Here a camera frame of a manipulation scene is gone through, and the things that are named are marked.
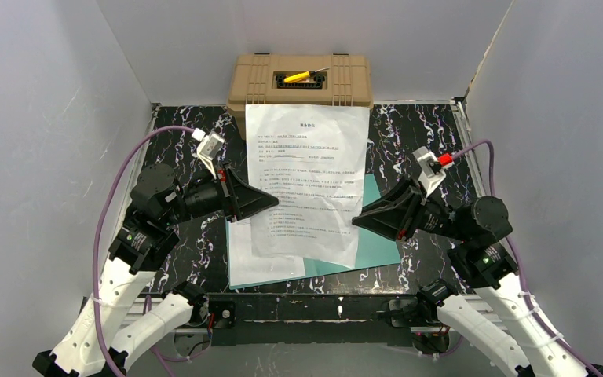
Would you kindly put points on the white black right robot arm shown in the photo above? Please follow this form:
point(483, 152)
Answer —
point(525, 344)

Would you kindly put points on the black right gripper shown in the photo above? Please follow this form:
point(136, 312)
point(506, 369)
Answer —
point(412, 210)

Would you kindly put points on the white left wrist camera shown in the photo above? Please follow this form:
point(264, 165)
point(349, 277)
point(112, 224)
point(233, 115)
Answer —
point(207, 149)

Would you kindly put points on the aluminium frame rail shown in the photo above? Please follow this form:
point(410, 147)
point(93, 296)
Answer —
point(137, 311)

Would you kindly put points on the printed white paper sheet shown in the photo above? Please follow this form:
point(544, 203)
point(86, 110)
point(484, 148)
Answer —
point(246, 269)

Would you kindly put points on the tan plastic toolbox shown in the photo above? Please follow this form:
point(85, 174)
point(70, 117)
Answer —
point(258, 79)

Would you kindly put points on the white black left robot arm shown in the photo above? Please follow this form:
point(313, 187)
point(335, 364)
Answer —
point(97, 344)

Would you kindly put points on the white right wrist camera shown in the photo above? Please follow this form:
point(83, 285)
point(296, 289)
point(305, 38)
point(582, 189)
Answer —
point(433, 169)

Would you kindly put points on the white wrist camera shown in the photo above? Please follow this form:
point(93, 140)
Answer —
point(207, 149)
point(433, 169)

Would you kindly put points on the yellow handled screwdriver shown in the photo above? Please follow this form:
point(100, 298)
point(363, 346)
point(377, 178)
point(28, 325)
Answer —
point(301, 76)

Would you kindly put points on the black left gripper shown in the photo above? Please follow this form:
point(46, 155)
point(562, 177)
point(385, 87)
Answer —
point(229, 192)

